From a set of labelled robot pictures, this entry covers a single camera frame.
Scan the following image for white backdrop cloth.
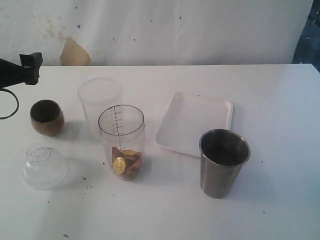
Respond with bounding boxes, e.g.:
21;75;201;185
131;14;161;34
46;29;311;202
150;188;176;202
0;0;312;66

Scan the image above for white rectangular tray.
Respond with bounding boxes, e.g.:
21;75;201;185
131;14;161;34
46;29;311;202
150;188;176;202
154;92;234;158

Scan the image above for brown wooden cup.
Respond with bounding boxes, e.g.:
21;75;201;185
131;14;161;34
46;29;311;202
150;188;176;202
30;99;65;137

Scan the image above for translucent plastic container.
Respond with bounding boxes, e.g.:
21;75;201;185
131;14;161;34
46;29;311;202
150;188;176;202
77;77;123;142

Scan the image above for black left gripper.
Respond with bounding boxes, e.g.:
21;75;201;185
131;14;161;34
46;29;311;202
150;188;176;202
0;52;43;89

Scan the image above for clear plastic shaker tumbler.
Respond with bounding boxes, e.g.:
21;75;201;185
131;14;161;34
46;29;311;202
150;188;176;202
98;104;145;180

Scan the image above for brown chunks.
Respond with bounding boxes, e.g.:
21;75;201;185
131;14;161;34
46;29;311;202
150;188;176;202
111;147;143;180

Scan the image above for clear shaker lid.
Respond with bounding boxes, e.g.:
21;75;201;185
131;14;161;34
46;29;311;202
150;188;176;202
22;143;69;191

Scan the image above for stainless steel cup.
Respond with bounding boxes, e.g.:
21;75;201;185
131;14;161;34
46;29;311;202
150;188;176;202
199;129;251;199

